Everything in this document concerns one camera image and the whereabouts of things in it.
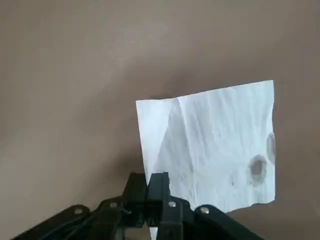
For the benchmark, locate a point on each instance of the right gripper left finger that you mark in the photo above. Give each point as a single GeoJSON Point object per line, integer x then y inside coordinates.
{"type": "Point", "coordinates": [136, 187]}

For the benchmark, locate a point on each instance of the white tissue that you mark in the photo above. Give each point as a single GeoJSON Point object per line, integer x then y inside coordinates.
{"type": "Point", "coordinates": [212, 140]}

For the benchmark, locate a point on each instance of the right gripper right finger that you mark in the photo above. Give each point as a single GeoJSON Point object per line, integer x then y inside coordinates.
{"type": "Point", "coordinates": [158, 187]}

